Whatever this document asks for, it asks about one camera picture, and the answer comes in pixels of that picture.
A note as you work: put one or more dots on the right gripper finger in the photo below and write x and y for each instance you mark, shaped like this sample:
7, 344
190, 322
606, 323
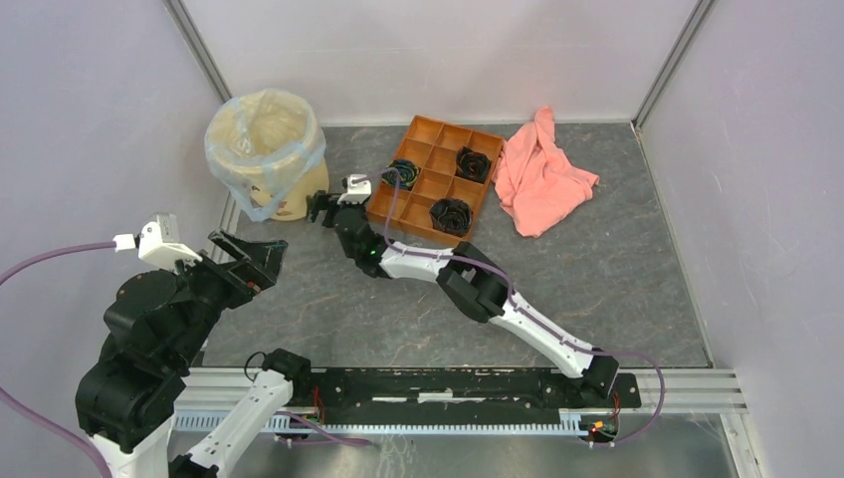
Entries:
315, 207
321, 197

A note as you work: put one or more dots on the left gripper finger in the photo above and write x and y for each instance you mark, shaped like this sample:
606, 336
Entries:
262, 263
245, 256

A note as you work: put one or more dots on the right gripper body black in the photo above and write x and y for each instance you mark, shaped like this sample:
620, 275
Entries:
331, 208

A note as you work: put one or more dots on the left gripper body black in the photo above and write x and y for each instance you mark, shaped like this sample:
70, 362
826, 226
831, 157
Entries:
217, 284

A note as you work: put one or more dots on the tan cylindrical trash bin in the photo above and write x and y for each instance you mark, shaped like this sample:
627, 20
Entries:
277, 165

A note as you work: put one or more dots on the light blue plastic trash bag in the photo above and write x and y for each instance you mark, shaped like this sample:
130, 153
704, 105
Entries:
264, 145

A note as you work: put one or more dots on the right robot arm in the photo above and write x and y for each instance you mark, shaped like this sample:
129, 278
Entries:
477, 287

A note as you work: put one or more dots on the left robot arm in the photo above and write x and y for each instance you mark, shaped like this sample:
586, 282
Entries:
157, 325

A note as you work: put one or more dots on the orange compartment tray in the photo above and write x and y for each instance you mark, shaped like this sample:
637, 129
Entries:
433, 144

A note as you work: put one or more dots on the pink cloth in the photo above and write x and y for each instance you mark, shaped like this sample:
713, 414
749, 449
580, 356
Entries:
536, 183

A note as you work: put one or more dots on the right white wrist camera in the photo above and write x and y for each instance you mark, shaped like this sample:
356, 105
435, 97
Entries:
357, 189

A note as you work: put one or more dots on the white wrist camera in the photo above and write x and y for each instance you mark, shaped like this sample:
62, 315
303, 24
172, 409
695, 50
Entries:
158, 243
357, 189

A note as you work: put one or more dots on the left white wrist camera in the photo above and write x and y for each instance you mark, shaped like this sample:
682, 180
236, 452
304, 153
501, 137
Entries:
158, 243

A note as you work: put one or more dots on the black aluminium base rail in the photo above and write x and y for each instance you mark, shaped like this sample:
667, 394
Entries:
498, 401

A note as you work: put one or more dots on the left corner aluminium post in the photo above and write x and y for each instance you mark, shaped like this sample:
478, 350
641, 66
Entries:
202, 55

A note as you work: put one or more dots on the corner aluminium post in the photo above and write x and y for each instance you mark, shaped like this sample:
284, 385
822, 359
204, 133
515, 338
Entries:
202, 55
677, 53

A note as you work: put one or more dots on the right corner aluminium post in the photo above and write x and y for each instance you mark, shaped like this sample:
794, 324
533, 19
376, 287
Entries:
677, 53

